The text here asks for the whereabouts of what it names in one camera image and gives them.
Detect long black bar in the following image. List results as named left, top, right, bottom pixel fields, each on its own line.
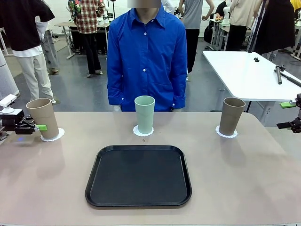
left=281, top=72, right=301, bottom=87

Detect bystander in plaid shirt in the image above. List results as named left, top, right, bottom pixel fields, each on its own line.
left=68, top=0, right=106, bottom=78

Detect bystander beige top black trousers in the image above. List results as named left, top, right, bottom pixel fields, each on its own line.
left=225, top=0, right=262, bottom=51

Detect person in blue shirt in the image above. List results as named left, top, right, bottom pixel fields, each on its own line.
left=107, top=0, right=188, bottom=113

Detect bystander in grey trousers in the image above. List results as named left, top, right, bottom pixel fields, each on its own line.
left=35, top=14, right=59, bottom=75

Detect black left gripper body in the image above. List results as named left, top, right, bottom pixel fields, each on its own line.
left=0, top=109, right=25, bottom=140

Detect short black metal rod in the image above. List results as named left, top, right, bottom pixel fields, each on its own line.
left=274, top=65, right=286, bottom=85

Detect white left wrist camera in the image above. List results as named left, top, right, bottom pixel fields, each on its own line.
left=0, top=94, right=17, bottom=114

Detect wooden background desk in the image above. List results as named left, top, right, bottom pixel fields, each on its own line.
left=54, top=21, right=109, bottom=59

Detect bystander grey shirt black trousers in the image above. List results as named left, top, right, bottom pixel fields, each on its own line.
left=180, top=0, right=215, bottom=81

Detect white lace paper coaster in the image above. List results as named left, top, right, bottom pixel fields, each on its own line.
left=132, top=124, right=155, bottom=137
left=215, top=125, right=238, bottom=139
left=40, top=127, right=65, bottom=142

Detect black backpack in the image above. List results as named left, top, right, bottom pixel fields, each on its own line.
left=203, top=23, right=214, bottom=43

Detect white folding table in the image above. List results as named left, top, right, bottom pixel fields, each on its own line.
left=202, top=50, right=301, bottom=102

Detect bystander black top white trousers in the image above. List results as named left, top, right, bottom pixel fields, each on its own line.
left=0, top=0, right=57, bottom=105

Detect black plastic tray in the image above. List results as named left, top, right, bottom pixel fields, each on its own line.
left=85, top=145, right=193, bottom=208

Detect mint green cup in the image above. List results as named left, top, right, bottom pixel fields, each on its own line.
left=134, top=95, right=156, bottom=134

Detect tan cup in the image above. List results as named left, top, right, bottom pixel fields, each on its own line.
left=219, top=97, right=246, bottom=136
left=25, top=98, right=59, bottom=140

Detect bystander in black clothes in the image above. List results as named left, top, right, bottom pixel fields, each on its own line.
left=255, top=0, right=296, bottom=55

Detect black slanted pole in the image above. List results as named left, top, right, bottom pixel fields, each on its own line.
left=246, top=0, right=269, bottom=52

